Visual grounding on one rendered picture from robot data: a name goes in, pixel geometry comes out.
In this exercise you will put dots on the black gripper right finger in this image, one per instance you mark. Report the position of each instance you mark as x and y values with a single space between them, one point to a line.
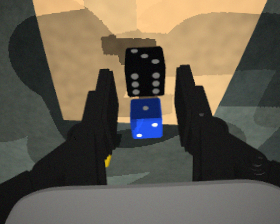
208 140

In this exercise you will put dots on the blue die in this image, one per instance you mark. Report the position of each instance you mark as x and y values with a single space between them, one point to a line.
146 118

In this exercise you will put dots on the yellow die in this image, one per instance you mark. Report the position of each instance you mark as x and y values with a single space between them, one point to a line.
107 161

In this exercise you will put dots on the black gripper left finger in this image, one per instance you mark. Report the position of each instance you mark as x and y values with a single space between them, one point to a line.
81 156

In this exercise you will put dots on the tan flat mat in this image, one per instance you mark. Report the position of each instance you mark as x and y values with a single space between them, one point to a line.
82 36

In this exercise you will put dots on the black die with white pips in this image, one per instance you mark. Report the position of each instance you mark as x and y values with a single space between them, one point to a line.
145 71

